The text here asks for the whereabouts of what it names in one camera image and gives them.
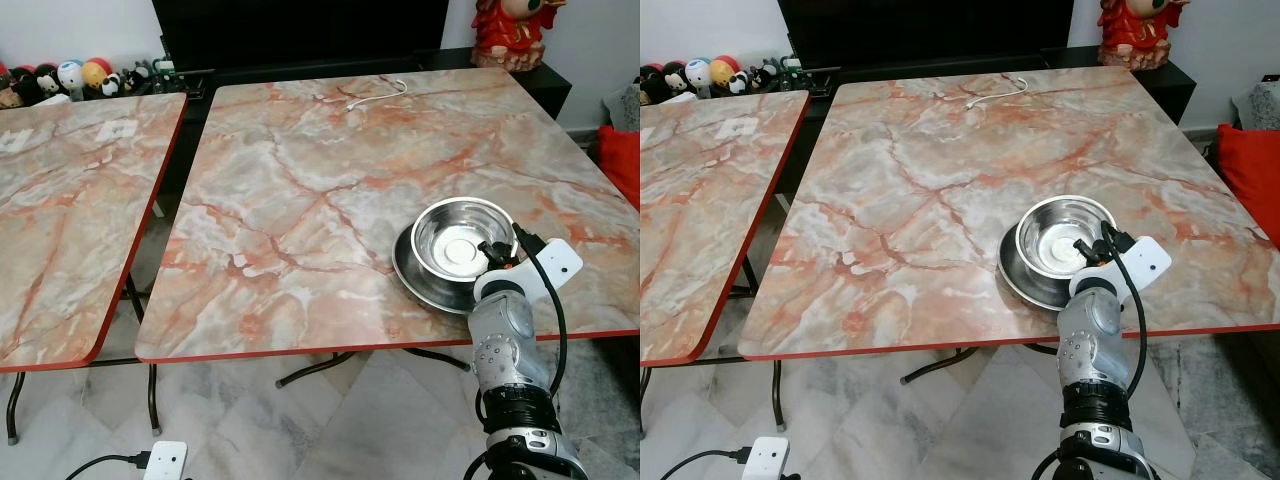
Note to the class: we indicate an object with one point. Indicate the grey cushion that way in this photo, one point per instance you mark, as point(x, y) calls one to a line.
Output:
point(1262, 105)
point(625, 108)

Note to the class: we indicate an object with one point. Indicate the black television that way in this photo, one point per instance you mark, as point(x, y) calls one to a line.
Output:
point(300, 30)
point(925, 30)

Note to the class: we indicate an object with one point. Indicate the stainless steel bowl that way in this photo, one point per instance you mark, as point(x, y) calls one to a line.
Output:
point(450, 245)
point(1050, 243)

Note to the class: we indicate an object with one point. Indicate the stainless steel plate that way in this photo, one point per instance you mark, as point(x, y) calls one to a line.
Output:
point(1025, 283)
point(425, 285)

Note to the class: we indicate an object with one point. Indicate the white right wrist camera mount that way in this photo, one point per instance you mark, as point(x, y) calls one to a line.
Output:
point(1148, 262)
point(560, 265)

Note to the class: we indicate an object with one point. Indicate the large marble red-edged table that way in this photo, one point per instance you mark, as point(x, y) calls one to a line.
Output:
point(300, 220)
point(900, 220)

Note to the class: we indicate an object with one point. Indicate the brown plush toy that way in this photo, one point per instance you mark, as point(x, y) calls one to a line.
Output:
point(10, 92)

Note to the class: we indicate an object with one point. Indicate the red and yellow plush toy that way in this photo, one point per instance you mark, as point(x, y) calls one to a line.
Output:
point(724, 68)
point(97, 72)

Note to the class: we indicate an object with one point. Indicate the white and blue plush toy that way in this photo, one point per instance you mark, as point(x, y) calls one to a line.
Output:
point(698, 74)
point(70, 77)

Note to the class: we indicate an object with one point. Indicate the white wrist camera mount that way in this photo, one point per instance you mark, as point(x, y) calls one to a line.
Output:
point(166, 462)
point(560, 265)
point(768, 460)
point(1148, 262)

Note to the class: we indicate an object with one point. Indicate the black and white plush toy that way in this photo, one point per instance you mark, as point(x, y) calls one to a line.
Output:
point(112, 85)
point(740, 83)

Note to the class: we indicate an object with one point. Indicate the red figurine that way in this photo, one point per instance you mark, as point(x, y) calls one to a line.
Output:
point(515, 35)
point(1140, 33)

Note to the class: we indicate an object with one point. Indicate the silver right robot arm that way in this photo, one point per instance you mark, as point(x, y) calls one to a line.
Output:
point(1090, 338)
point(505, 340)

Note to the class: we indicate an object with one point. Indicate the red cushion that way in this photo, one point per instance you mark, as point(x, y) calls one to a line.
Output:
point(622, 165)
point(1252, 180)

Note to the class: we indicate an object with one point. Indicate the small marble red-edged table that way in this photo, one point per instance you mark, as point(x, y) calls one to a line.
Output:
point(700, 220)
point(70, 220)

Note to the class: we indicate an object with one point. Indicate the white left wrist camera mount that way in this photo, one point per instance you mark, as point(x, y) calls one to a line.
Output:
point(768, 460)
point(166, 462)

